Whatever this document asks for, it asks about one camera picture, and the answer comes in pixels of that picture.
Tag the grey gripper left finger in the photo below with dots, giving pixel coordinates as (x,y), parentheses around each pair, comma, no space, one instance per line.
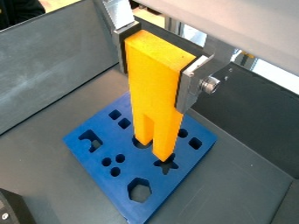
(123,25)

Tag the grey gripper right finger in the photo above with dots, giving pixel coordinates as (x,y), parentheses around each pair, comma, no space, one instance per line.
(196,77)

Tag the yellow double-square peg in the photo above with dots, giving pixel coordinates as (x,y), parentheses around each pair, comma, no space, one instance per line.
(153,64)

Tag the blue shape-sorting board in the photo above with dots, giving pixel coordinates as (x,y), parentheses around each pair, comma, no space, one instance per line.
(132,177)

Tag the black curved holder block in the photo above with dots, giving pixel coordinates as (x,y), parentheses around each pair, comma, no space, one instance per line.
(13,210)

